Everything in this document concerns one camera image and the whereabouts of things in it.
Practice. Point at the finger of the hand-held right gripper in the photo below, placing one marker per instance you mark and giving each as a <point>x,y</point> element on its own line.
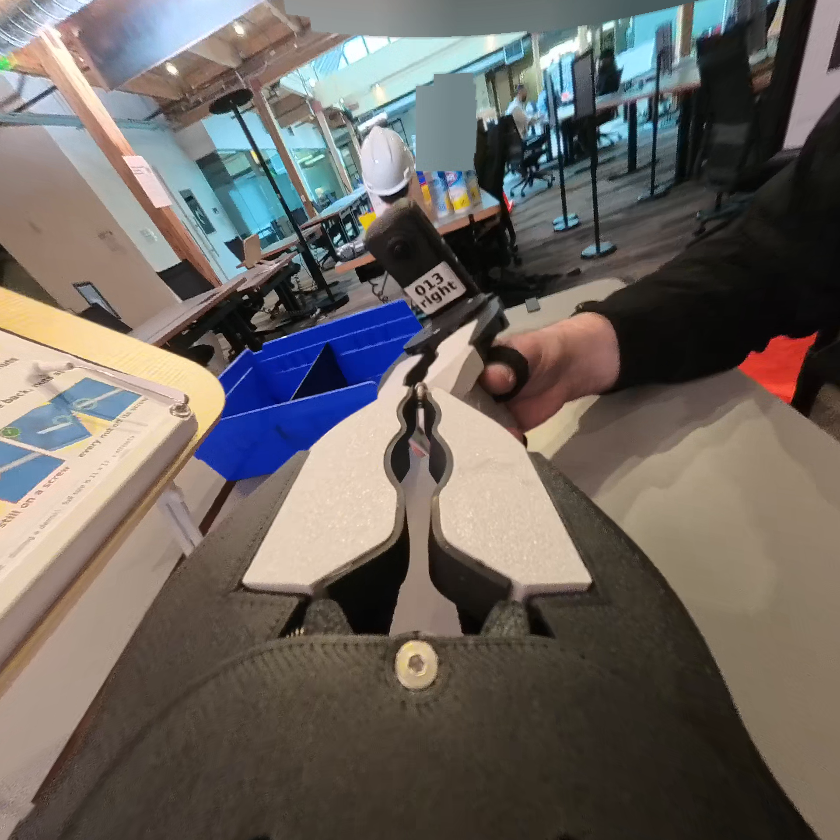
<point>472,374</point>
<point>426,367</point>

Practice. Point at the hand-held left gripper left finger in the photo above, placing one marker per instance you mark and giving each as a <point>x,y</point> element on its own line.
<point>328,512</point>

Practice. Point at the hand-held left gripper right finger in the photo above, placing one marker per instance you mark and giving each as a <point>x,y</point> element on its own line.
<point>512,518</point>

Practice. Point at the blue divided storage bin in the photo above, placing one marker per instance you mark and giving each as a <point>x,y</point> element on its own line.
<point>275,426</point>

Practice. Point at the person's right forearm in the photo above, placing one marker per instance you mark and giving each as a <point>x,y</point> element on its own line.
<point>689,295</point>

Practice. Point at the grey desk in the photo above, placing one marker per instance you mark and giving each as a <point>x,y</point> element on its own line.
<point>689,492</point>

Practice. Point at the dark office desk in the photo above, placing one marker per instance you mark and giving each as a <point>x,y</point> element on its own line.
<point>216,295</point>

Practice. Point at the person's right hand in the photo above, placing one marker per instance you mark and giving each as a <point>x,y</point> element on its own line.
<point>571,361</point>

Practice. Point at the silver metal object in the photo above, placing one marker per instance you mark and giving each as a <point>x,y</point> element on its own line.
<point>351,249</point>

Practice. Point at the white wipes canister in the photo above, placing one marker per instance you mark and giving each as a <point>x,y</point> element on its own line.
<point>467,190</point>
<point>441,193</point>

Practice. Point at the brown wooden table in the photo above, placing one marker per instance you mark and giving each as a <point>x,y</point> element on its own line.
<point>472,216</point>

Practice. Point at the white hard hat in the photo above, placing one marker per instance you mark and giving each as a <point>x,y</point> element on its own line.
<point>387,157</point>

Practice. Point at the black bin divider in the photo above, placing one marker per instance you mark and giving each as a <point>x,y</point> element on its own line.
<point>321,380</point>

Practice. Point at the black office chair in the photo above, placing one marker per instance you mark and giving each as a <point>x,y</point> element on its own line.
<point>525,157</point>
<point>728,131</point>

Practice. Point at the light wooden chair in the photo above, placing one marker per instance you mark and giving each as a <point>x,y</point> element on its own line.
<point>251,246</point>

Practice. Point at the light wooden board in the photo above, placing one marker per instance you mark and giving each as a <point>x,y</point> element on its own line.
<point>164,367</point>

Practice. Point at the white paper notice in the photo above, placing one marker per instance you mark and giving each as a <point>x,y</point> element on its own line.
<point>148,180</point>

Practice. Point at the printed instruction sheet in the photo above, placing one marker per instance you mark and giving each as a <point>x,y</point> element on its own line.
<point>65,459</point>

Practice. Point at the orange safety vest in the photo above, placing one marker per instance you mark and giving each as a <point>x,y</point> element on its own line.
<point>781,367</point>

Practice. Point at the small framed screen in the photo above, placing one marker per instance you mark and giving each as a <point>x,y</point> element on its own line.
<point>88,295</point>

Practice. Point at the person's black jacket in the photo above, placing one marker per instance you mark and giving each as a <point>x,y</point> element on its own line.
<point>820,262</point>

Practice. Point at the black stanchion post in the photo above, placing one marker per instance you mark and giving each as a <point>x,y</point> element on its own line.
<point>600,249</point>
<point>568,222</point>

